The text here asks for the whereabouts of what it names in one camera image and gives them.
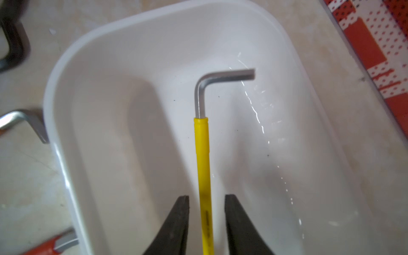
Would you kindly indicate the orange sleeved hex key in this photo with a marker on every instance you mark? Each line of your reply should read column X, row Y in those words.
column 17, row 116

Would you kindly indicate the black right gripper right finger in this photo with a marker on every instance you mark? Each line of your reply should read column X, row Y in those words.
column 243, row 238

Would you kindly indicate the red sleeved hex key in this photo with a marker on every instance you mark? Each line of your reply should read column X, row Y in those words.
column 56, row 245

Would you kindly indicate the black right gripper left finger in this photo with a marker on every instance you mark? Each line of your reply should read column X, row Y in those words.
column 172, row 237

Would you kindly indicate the white plastic storage box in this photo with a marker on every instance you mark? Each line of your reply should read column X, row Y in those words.
column 119, row 111

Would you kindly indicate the large black hex key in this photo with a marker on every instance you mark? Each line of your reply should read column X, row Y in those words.
column 18, row 44

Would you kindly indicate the yellow sleeved hex key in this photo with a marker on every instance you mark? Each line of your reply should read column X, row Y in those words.
column 201, row 134

